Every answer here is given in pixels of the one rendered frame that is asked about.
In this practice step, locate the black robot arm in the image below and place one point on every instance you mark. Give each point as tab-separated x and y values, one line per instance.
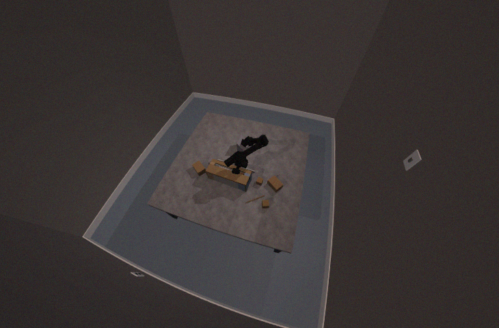
239	157

